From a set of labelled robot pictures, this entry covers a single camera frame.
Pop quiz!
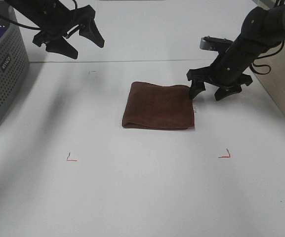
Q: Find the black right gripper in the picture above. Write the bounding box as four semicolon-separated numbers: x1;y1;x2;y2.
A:
186;67;252;101

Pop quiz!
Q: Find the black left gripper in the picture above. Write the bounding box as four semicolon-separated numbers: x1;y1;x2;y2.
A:
32;6;106;60

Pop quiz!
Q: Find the brown towel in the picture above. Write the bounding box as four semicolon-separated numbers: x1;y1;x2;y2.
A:
122;81;195;130

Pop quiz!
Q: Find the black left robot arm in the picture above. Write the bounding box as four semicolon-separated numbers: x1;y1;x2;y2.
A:
7;0;105;59

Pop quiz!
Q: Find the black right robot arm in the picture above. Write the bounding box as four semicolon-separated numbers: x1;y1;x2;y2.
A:
187;3;285;101

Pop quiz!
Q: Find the beige plastic bin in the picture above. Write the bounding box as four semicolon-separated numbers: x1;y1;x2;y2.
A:
252;39;285;124

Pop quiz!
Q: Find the grey perforated laundry basket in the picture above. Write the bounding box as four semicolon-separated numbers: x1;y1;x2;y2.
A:
0;4;31;137

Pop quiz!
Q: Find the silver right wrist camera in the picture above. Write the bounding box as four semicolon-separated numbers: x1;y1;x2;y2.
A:
200;36;233;51

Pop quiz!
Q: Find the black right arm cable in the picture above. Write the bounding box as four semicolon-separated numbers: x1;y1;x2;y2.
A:
252;40;285;75

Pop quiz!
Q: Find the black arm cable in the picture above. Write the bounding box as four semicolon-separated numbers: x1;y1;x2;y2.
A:
0;0;79;32
252;40;285;75

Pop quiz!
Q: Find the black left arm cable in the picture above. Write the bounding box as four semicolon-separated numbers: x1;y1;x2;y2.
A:
0;0;79;32

